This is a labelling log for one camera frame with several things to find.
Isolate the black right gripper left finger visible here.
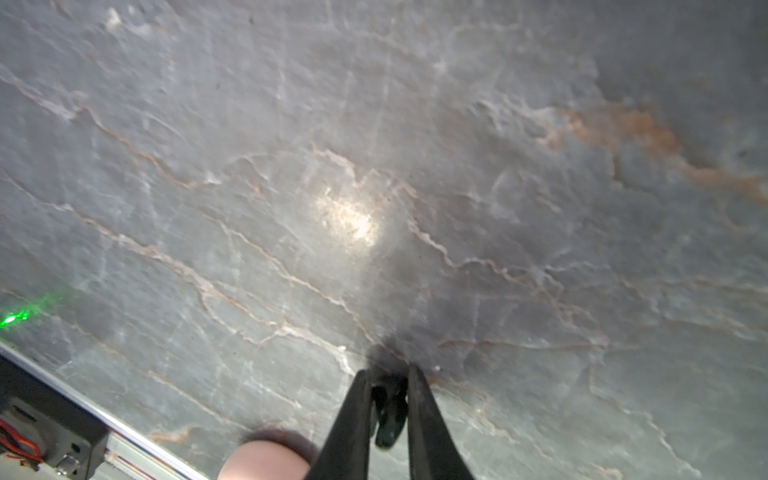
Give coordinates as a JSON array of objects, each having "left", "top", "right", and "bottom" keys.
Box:
[{"left": 305, "top": 370, "right": 373, "bottom": 480}]

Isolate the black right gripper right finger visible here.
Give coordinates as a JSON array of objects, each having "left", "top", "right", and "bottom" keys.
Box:
[{"left": 407, "top": 365, "right": 474, "bottom": 480}]

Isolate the pink earbud charging case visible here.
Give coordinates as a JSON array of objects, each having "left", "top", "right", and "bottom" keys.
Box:
[{"left": 217, "top": 440, "right": 315, "bottom": 480}]

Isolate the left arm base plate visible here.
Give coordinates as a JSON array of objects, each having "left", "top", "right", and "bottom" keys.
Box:
[{"left": 1, "top": 358, "right": 109, "bottom": 479}]

